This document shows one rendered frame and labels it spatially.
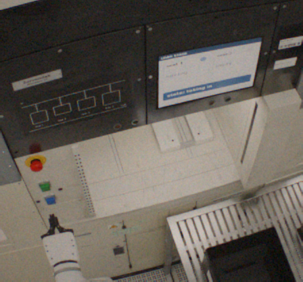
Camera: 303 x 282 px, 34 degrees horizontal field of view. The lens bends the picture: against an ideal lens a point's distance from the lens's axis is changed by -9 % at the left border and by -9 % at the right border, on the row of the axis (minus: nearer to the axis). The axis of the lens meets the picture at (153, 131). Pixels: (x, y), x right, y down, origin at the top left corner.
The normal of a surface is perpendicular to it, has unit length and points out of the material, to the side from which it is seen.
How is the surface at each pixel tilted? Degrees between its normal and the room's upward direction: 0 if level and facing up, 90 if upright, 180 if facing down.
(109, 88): 90
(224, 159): 0
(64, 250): 4
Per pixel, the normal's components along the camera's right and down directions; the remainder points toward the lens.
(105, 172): 0.00, -0.54
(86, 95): 0.29, 0.80
